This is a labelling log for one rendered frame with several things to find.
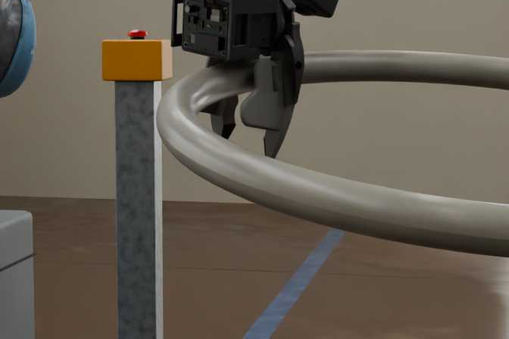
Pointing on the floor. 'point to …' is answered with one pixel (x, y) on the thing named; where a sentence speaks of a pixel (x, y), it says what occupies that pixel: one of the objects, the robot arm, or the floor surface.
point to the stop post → (138, 180)
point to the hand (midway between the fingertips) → (251, 138)
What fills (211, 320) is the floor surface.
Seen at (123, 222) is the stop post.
